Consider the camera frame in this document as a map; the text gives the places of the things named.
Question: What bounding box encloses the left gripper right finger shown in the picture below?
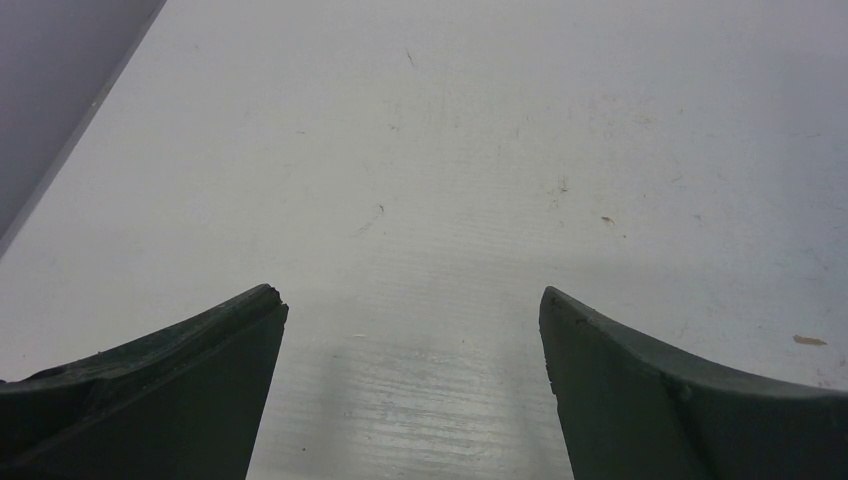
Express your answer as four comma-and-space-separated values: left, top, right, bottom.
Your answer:
539, 287, 847, 479

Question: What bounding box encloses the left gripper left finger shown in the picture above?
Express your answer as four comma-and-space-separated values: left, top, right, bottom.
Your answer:
1, 284, 288, 479

